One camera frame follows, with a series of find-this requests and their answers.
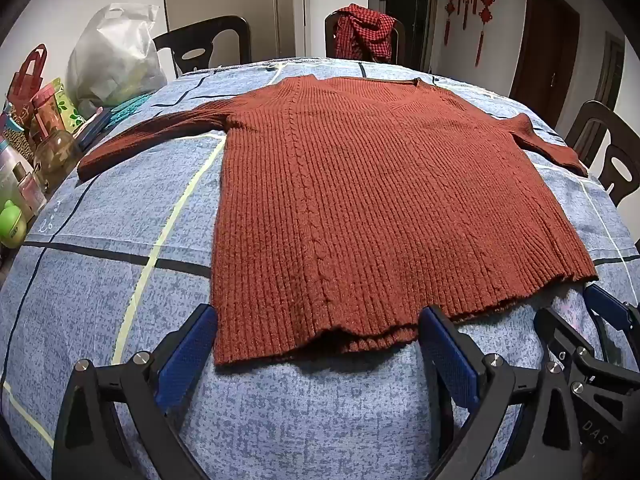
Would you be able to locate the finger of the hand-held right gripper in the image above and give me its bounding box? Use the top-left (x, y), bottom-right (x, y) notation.
top-left (582, 284), bottom-right (640, 333)
top-left (532, 307), bottom-right (593, 396)

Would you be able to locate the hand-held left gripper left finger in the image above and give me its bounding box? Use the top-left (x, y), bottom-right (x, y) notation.
top-left (52, 304), bottom-right (219, 480)

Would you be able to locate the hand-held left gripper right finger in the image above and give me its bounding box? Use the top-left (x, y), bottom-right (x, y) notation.
top-left (419, 305), bottom-right (583, 480)

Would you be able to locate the rust red knit sweater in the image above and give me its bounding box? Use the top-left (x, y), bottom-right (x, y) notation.
top-left (77, 74), bottom-right (600, 367)

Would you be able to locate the blue checked bed sheet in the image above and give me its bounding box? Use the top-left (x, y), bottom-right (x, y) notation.
top-left (0, 56), bottom-right (640, 480)

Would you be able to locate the dark brown chair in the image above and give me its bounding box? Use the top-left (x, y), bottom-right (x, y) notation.
top-left (564, 100), bottom-right (640, 208)
top-left (324, 10), bottom-right (407, 63)
top-left (152, 15), bottom-right (252, 79)

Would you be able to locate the green round container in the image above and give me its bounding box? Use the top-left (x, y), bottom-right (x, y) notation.
top-left (0, 200), bottom-right (29, 249)

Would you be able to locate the grey framed door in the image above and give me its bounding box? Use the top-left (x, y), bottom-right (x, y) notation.
top-left (595, 30), bottom-right (626, 126)

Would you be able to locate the glass jar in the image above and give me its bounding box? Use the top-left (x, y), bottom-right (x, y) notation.
top-left (34, 130), bottom-right (83, 192)

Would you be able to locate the blue book stack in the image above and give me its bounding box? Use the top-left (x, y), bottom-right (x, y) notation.
top-left (75, 107), bottom-right (114, 152)

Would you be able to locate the brown wooden door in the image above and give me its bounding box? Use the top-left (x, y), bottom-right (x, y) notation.
top-left (509, 0), bottom-right (581, 131)

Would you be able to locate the teal knitted cloth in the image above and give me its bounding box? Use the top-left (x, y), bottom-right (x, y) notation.
top-left (107, 92), bottom-right (152, 126)

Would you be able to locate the leopard print pouch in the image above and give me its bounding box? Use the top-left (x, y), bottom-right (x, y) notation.
top-left (0, 115), bottom-right (37, 162)

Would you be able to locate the green floral packet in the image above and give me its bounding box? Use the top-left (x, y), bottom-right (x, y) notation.
top-left (50, 77), bottom-right (82, 132)

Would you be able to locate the pink bottle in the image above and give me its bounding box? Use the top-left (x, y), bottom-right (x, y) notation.
top-left (31, 85), bottom-right (67, 134)

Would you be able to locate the white plastic bag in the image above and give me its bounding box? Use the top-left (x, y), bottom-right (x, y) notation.
top-left (66, 2), bottom-right (168, 111)

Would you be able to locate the red gift bag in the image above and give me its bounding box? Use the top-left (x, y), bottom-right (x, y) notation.
top-left (9, 44), bottom-right (48, 111)

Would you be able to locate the red plaid garment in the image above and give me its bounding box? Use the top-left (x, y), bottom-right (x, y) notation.
top-left (334, 4), bottom-right (397, 63)

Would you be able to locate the dark doorway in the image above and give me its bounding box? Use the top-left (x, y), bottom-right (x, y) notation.
top-left (378, 0), bottom-right (440, 73)

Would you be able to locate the long red knot wall ornament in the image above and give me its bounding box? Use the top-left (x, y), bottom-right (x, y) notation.
top-left (475, 0), bottom-right (497, 67)

